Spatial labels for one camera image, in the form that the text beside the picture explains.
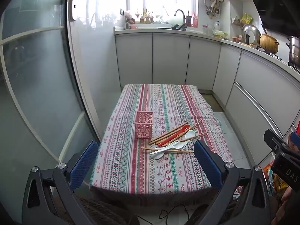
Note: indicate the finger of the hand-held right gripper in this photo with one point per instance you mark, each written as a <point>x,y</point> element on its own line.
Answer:
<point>275,139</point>

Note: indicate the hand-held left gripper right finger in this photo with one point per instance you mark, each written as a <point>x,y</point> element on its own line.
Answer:
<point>206,163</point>

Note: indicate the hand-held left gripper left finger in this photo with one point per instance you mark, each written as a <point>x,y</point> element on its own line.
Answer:
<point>84,166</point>

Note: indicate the pink perforated utensil basket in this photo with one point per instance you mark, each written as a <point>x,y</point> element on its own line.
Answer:
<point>143,126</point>

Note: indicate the person's right hand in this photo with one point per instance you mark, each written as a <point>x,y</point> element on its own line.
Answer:
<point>290,206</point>

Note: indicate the striped patterned tablecloth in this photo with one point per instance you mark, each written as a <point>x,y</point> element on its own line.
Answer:
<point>121,164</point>

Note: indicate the brown shaggy floor mat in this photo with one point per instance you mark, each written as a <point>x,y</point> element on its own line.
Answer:
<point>105,212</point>

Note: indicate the steel cooking pot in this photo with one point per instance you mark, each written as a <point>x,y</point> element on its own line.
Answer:
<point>294,50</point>

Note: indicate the frosted glass sliding door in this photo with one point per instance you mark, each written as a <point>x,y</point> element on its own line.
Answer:
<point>35,86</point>

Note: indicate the brown clay pot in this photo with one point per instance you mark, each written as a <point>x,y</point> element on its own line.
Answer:
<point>269,43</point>

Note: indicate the steel pot lid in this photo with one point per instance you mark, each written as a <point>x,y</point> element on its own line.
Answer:
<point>250,34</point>

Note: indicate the white kitchen cabinets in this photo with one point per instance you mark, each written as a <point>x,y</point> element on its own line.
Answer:
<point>168,58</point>

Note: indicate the yellow snack packet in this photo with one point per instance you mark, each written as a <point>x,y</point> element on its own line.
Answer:
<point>246,18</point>

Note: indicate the white kitchen countertop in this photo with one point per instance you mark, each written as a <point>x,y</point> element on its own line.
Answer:
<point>206,34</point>

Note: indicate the clear glass jar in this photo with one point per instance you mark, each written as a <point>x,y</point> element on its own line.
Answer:
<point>217,25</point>

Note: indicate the black range hood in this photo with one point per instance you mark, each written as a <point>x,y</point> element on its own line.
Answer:
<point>276,2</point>

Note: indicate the black dish stand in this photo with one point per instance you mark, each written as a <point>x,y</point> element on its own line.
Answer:
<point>179,27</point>

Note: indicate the pink bottle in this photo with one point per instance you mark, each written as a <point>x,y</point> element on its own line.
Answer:
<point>195,20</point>

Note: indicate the pale green bowl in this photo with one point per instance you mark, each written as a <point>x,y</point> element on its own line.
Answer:
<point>174,20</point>

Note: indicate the dark kitchen faucet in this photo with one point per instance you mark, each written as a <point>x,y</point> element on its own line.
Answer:
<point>180,16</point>

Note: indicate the row of small figurines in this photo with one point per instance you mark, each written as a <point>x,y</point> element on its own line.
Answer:
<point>146,17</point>

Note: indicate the kitchen window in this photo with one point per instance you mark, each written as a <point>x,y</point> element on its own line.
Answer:
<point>159,0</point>

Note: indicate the black wall hook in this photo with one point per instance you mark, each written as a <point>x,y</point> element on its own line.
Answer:
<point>121,11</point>

